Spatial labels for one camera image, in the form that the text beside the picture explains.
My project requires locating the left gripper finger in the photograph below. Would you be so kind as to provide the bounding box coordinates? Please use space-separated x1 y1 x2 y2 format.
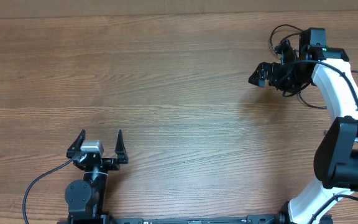
114 129 129 164
66 129 86 158

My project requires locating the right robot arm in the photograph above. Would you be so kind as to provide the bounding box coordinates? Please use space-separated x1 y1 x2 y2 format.
246 27 358 223

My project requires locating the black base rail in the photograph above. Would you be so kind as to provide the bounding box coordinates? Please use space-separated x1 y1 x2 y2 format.
113 214 334 224

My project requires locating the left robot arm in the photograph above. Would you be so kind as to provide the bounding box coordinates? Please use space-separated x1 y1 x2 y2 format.
65 130 129 223

